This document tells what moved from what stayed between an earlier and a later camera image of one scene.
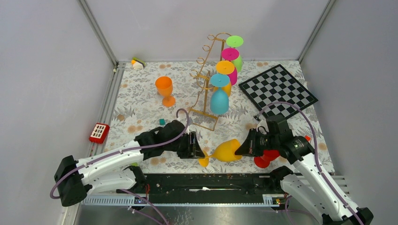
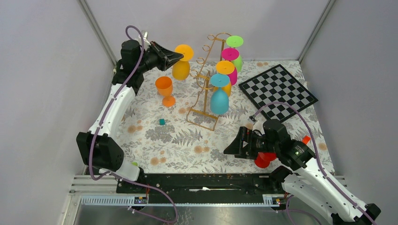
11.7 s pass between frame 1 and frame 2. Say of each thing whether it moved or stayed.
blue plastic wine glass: stayed
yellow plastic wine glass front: moved
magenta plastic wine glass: stayed
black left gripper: moved
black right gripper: stayed
